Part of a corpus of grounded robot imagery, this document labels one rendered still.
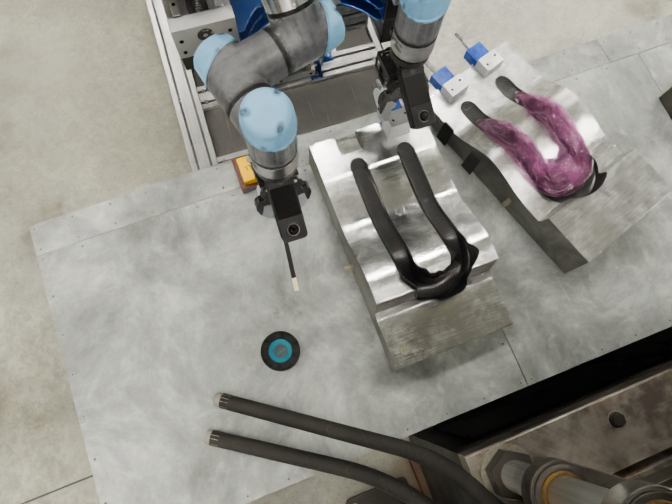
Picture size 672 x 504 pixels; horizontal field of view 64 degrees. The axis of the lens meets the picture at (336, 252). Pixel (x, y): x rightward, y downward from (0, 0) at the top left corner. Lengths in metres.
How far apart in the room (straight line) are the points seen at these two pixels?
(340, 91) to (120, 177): 0.90
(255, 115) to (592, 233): 0.76
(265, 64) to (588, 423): 0.96
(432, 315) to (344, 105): 1.08
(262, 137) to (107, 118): 1.66
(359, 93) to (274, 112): 1.31
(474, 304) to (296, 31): 0.64
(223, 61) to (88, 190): 1.51
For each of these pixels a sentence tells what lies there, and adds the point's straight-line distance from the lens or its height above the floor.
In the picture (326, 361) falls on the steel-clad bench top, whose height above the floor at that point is 0.80.
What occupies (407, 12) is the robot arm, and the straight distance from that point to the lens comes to 0.91.
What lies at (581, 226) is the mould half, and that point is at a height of 0.91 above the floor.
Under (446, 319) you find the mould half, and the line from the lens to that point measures 1.13.
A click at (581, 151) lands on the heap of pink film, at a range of 1.29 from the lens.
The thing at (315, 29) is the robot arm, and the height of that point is 1.28.
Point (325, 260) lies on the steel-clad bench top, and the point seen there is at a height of 0.80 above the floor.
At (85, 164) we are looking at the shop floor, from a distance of 2.30.
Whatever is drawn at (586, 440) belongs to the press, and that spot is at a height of 0.79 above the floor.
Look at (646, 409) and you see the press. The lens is 1.36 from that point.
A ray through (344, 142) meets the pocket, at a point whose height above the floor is 0.86.
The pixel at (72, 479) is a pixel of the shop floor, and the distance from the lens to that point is 2.12.
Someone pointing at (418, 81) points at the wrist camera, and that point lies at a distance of 1.03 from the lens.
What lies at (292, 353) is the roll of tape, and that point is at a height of 0.84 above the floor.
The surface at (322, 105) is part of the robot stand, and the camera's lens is 2.01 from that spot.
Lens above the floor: 1.95
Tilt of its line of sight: 75 degrees down
